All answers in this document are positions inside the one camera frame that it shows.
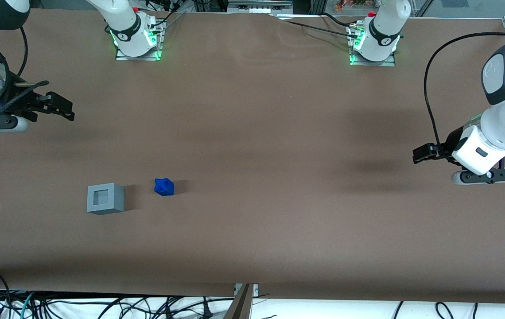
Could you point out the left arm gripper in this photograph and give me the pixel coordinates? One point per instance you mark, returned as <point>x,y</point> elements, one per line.
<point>450,144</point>

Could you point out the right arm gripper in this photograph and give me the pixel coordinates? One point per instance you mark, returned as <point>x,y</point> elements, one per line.
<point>14,98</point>

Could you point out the blue plastic part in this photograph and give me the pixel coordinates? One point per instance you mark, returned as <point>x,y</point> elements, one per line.
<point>164,187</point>

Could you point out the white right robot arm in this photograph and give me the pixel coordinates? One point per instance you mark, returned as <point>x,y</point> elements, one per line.
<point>124,26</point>

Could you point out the gray square base block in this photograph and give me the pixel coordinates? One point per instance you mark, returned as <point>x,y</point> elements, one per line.
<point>115,199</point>

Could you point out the brown table mat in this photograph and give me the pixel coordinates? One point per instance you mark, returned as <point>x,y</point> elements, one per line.
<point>252,155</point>

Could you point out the white power strip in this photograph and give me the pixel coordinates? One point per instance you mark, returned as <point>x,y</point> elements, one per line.
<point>259,6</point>

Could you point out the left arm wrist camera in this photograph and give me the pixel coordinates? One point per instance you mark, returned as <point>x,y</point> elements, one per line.
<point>487,176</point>

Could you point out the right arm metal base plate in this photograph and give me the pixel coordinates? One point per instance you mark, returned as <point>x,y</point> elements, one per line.
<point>139,56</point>

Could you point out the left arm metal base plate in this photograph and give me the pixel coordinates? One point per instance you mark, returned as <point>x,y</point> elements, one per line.
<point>372,63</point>

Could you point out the metal corner bracket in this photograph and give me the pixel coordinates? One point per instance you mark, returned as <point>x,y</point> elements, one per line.
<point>255,289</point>

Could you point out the aluminium profile post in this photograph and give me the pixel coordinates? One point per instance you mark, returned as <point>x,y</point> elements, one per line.
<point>239,305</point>

